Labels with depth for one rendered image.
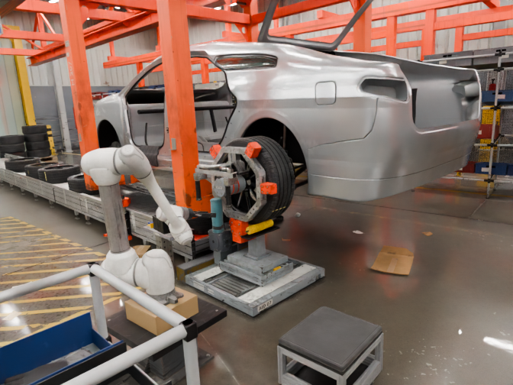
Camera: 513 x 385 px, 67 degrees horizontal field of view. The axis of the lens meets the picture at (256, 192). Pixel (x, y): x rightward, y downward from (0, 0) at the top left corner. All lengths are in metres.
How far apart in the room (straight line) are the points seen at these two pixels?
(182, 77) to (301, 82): 0.92
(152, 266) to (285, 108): 1.53
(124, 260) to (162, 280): 0.23
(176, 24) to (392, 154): 1.82
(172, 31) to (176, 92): 0.44
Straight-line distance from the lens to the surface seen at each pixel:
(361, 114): 2.60
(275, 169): 2.72
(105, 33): 10.19
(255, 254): 3.12
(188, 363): 0.88
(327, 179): 2.79
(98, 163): 2.04
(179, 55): 3.16
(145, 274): 2.16
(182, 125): 3.12
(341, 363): 1.83
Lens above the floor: 1.42
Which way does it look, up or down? 13 degrees down
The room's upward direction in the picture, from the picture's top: 3 degrees counter-clockwise
